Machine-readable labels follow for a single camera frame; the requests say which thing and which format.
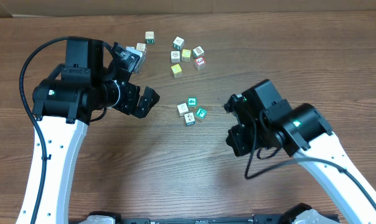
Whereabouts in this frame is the white block snail picture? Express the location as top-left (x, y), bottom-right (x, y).
top-left (177, 103), bottom-right (189, 117)

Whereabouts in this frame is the green block number four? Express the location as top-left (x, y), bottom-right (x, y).
top-left (187, 97), bottom-right (197, 107)

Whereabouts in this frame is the white block blue side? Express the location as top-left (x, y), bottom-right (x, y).
top-left (184, 112), bottom-right (195, 126)

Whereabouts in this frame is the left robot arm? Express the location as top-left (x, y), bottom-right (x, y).
top-left (17, 37), bottom-right (159, 223)

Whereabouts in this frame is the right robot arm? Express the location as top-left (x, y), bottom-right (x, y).
top-left (223, 79), bottom-right (376, 223)

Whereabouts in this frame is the white block beside bird block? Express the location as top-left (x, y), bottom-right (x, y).
top-left (136, 43), bottom-right (147, 55)

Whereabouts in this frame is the white block green 21 side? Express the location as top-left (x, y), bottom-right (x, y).
top-left (145, 31), bottom-right (155, 44)

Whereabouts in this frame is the yellow top block lower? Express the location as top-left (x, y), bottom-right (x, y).
top-left (171, 63), bottom-right (182, 78)

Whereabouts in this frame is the yellow block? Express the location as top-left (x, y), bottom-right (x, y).
top-left (181, 49), bottom-right (191, 62)
top-left (171, 63), bottom-right (182, 78)

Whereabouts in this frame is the white block brown drawing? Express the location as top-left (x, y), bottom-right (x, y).
top-left (171, 50), bottom-right (181, 63)

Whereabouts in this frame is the yellow top block upper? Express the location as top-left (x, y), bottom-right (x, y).
top-left (181, 49), bottom-right (191, 62)

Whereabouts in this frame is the white block teal side top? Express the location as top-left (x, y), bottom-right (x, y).
top-left (172, 37), bottom-right (185, 50)

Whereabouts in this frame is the red framed number block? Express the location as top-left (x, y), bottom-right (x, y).
top-left (194, 57), bottom-right (206, 70)

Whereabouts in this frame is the white block dark green side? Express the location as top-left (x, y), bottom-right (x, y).
top-left (192, 46), bottom-right (204, 58)

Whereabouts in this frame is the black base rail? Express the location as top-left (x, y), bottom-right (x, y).
top-left (68, 202), bottom-right (341, 224)

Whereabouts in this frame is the cardboard wall panel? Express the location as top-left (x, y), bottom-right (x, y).
top-left (0, 0), bottom-right (376, 17)

